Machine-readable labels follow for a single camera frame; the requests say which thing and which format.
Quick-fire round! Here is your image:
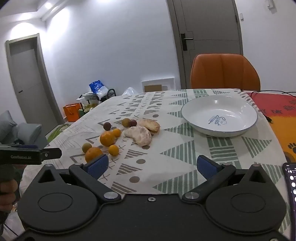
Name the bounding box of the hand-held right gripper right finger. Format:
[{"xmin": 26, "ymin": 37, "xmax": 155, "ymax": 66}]
[{"xmin": 182, "ymin": 155, "xmax": 275, "ymax": 201}]

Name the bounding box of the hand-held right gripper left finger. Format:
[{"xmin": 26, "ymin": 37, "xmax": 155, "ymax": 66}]
[{"xmin": 36, "ymin": 154, "xmax": 122, "ymax": 205}]

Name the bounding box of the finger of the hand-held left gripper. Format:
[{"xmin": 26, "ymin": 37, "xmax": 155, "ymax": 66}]
[{"xmin": 42, "ymin": 148, "xmax": 62, "ymax": 160}]

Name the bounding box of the large orange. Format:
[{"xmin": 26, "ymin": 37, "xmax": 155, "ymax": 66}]
[
  {"xmin": 85, "ymin": 147, "xmax": 103, "ymax": 163},
  {"xmin": 100, "ymin": 131, "xmax": 116, "ymax": 147}
]

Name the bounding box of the white enamel plate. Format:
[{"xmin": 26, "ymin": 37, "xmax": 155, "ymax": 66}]
[{"xmin": 181, "ymin": 95, "xmax": 258, "ymax": 138}]

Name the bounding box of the person's left hand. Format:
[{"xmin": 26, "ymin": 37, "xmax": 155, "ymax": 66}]
[{"xmin": 0, "ymin": 179, "xmax": 19, "ymax": 211}]

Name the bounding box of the green patterned cloth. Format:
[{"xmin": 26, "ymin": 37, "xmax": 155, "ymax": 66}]
[{"xmin": 47, "ymin": 125, "xmax": 70, "ymax": 143}]

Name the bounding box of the grey sofa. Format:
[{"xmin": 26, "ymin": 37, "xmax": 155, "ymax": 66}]
[{"xmin": 0, "ymin": 110, "xmax": 47, "ymax": 149}]

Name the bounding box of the orange box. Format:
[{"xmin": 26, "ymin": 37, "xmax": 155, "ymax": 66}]
[{"xmin": 63, "ymin": 103, "xmax": 82, "ymax": 122}]

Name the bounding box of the plain grey door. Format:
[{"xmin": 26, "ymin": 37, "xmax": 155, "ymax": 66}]
[{"xmin": 6, "ymin": 33, "xmax": 59, "ymax": 138}]

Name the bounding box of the patterned tablecloth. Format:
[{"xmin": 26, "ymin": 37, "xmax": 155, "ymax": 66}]
[{"xmin": 20, "ymin": 88, "xmax": 287, "ymax": 235}]

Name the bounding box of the blue plastic bag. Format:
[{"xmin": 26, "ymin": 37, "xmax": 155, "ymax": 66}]
[{"xmin": 89, "ymin": 80, "xmax": 109, "ymax": 99}]

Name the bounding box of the white plastic bag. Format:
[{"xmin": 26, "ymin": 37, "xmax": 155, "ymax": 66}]
[{"xmin": 122, "ymin": 87, "xmax": 139, "ymax": 96}]

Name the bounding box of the black smartphone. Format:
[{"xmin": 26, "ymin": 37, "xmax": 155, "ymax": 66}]
[{"xmin": 282, "ymin": 162, "xmax": 296, "ymax": 232}]

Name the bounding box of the red printed mat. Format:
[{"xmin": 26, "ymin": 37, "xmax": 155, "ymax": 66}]
[{"xmin": 245, "ymin": 91, "xmax": 296, "ymax": 163}]

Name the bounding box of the white foam packaging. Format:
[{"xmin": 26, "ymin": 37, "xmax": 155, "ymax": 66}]
[{"xmin": 141, "ymin": 77, "xmax": 175, "ymax": 93}]

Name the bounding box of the brown cardboard sheet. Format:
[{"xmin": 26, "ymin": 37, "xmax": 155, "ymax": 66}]
[{"xmin": 144, "ymin": 85, "xmax": 163, "ymax": 93}]

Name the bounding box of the orange chair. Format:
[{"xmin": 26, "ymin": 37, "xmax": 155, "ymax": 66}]
[{"xmin": 190, "ymin": 53, "xmax": 261, "ymax": 91}]

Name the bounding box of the grey door with lock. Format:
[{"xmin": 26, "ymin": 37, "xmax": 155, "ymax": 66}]
[{"xmin": 166, "ymin": 0, "xmax": 245, "ymax": 90}]

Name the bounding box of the black wire rack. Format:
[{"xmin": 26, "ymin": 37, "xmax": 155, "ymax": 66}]
[{"xmin": 79, "ymin": 88, "xmax": 116, "ymax": 110}]

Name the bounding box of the black cable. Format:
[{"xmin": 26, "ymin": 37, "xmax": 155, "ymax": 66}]
[{"xmin": 251, "ymin": 90, "xmax": 296, "ymax": 124}]

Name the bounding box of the black door lock handle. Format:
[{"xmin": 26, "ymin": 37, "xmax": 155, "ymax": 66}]
[{"xmin": 181, "ymin": 31, "xmax": 194, "ymax": 52}]

